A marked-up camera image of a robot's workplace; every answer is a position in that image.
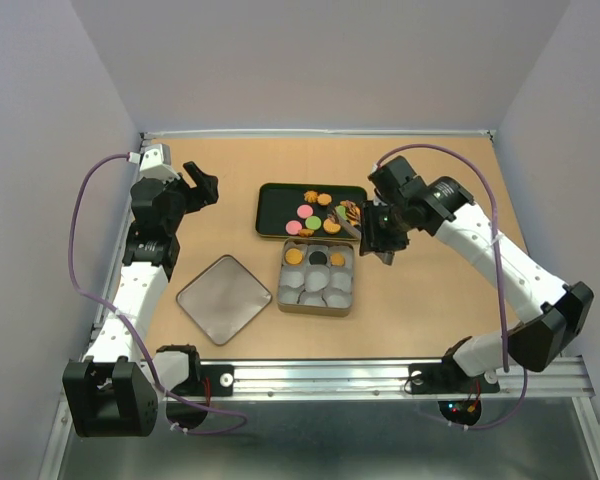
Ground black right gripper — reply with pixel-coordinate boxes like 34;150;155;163
360;198;411;255

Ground metal tongs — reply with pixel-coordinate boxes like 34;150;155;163
327;206;395;266

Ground black round cookie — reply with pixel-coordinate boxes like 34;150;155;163
309;251;328;265

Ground round orange cookie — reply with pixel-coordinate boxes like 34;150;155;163
284;248;304;266

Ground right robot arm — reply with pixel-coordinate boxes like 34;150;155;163
359;156;594;390

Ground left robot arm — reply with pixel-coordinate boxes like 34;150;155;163
62;160;219;437

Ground orange dotted cookie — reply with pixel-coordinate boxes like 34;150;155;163
323;218;341;235

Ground green round cookie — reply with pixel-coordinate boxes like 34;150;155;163
305;215;322;230

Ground orange swirl cookie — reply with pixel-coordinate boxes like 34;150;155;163
304;190;319;203

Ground square cookie tin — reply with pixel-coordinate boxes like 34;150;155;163
277;237;355;318

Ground black cookie tray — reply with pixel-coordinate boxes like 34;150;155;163
255;183;367;240

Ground pink round cookie upper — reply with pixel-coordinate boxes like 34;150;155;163
296;204;314;219

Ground pink round cookie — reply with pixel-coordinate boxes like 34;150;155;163
296;204;314;219
285;220;303;236

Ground pink round cookie lower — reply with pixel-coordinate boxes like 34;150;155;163
285;220;303;236

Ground tin lid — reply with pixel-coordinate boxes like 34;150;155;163
176;255;272;346

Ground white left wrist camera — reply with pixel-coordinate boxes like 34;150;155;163
127;143;178;182

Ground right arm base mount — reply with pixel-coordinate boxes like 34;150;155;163
405;361;500;395

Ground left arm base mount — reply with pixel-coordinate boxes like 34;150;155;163
169;364;235;398

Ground aluminium front rail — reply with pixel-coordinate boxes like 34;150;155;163
59;355;595;402

